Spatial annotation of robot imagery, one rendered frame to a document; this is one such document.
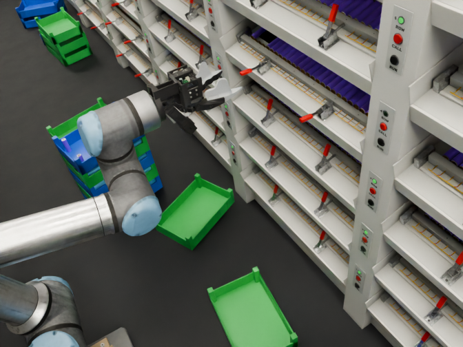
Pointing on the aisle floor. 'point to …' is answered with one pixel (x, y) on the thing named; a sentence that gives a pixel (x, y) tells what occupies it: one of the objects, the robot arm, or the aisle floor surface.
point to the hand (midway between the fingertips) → (229, 82)
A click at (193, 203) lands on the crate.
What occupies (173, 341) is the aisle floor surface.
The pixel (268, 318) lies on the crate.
